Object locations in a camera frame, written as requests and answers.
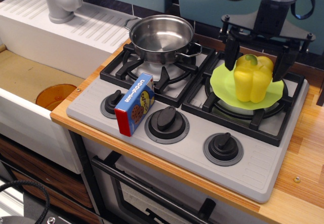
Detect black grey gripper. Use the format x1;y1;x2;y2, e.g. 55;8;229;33
220;0;315;82

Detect yellow toy bell pepper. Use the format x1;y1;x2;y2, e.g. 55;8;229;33
233;54;274;103

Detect lime green plate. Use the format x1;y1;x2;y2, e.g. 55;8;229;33
210;63;284;110

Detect stainless steel pot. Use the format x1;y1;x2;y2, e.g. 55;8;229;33
124;15;203;64

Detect black right stove knob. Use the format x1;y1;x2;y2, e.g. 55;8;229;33
203;132;244;167

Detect black stove knob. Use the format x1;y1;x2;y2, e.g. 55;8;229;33
203;132;244;167
100;90;125;119
145;106;190;144

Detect grey toy stove top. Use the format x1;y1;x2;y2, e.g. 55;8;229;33
66;44;310;204

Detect black middle stove knob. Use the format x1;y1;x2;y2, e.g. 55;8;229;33
145;106;190;144

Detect black left stove knob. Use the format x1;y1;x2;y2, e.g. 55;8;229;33
100;90;125;119

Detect black right burner grate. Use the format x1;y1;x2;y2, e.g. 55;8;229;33
182;52;308;146

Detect black burner grate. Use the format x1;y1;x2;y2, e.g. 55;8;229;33
100;44;215;107
182;52;308;146

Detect black left burner grate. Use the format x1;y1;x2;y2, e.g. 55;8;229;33
100;44;215;107

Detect blue cookie box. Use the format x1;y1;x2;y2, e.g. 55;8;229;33
114;73;155;137

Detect oven door with window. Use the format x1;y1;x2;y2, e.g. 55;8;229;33
83;138;261;223

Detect grey toy faucet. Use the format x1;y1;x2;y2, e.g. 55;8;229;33
46;0;83;24

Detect orange sink drain disc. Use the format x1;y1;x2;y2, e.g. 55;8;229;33
36;84;76;111

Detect white toy sink unit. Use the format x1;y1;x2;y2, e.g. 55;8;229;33
1;0;130;174

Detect wooden drawer front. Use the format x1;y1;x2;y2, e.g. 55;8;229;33
1;135;101;223

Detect black oven door handle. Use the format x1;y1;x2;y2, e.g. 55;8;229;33
91;152;216;223

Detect black cable bottom left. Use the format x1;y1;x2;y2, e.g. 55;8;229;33
0;180;50;224

